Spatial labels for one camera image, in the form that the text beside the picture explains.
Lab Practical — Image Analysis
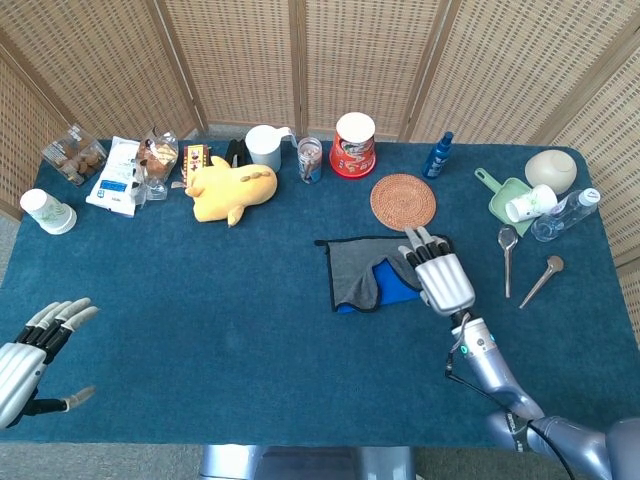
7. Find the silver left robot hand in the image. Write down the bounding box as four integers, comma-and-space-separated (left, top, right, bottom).
0, 297, 100, 430

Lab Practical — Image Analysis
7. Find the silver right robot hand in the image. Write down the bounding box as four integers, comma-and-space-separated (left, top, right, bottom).
397, 225, 476, 318

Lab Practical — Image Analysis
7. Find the grey and blue cloth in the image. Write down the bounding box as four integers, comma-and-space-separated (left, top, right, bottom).
313, 233, 454, 316

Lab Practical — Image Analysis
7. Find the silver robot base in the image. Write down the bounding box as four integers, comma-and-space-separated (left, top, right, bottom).
198, 444, 417, 480

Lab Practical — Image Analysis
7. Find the shiny metal spoon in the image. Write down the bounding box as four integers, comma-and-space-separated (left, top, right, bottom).
497, 225, 520, 299

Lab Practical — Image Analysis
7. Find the round woven rattan coaster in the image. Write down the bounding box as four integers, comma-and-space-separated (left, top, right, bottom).
370, 173, 438, 233

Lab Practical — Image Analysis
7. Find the green plastic scoop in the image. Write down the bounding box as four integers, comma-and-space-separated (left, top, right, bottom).
473, 167, 536, 237

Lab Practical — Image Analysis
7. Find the brownish metal spoon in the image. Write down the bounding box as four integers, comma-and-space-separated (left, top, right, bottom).
518, 255, 565, 310

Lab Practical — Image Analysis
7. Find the white paper cup green print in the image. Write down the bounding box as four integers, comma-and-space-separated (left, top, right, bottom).
504, 183, 559, 223
19, 188, 78, 236

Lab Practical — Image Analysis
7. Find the blue spray bottle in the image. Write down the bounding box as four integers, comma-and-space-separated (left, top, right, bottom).
421, 131, 455, 180

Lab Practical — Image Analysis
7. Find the clear plastic water bottle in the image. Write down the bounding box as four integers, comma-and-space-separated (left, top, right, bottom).
530, 187, 601, 243

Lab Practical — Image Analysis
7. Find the beige bowl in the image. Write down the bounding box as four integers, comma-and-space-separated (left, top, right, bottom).
524, 149, 578, 196

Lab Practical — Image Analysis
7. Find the red instant noodle cup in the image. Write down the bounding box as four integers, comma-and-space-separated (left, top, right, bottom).
329, 112, 377, 179

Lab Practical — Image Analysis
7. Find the clear jar of biscuit sticks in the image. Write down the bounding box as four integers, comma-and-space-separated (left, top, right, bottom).
297, 136, 324, 185

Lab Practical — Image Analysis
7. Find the blue tablecloth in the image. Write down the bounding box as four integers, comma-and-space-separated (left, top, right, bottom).
0, 138, 640, 448

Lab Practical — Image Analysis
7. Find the white and blue snack packet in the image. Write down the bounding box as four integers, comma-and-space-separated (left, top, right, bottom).
85, 135, 142, 218

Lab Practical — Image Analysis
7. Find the clear plastic box of muffins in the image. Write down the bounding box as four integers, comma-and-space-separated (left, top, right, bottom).
41, 124, 109, 187

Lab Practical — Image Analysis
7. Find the yellow plush toy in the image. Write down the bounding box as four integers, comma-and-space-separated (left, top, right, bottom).
184, 155, 279, 229

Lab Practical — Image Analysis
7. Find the black object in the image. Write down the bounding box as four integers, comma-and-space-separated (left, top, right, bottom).
224, 138, 252, 169

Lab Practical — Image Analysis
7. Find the clear bag of pastries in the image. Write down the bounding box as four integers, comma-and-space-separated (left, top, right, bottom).
134, 128, 180, 202

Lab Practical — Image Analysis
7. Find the brown chocolate box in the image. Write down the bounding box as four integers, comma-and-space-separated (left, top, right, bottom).
182, 144, 211, 189

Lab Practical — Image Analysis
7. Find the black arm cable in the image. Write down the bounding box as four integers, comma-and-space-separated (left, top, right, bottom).
444, 349, 577, 480

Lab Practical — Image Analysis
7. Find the light blue handled mug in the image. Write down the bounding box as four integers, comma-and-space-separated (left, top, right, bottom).
244, 124, 298, 174

